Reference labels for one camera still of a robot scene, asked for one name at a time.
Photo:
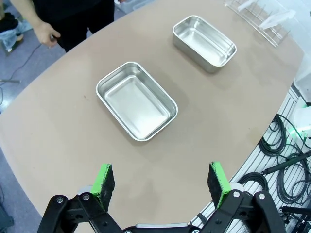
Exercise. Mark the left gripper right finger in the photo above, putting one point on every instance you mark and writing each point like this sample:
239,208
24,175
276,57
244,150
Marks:
217,184

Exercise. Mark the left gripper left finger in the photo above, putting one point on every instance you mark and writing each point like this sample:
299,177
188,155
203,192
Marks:
103,184

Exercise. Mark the stainless steel rectangular container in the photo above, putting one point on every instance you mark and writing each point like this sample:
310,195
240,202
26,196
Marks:
206,41
136,104

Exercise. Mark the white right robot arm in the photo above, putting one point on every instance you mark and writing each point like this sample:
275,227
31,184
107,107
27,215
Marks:
302,119

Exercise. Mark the person's right forearm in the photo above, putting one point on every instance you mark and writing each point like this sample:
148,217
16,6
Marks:
32,12

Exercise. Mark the person's right hand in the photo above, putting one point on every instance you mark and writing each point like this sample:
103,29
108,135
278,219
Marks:
46,34

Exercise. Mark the black metal rod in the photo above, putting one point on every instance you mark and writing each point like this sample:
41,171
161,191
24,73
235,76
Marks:
286,163

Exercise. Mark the clear acrylic rack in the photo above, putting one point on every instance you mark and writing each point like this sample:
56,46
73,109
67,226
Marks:
274,36

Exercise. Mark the person in black t-shirt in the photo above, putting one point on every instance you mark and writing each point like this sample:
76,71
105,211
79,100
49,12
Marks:
80,17

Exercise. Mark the blue jeans pile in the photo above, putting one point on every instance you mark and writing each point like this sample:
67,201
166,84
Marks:
9,38

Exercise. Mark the black metal bracket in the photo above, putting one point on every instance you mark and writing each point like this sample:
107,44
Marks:
298,218

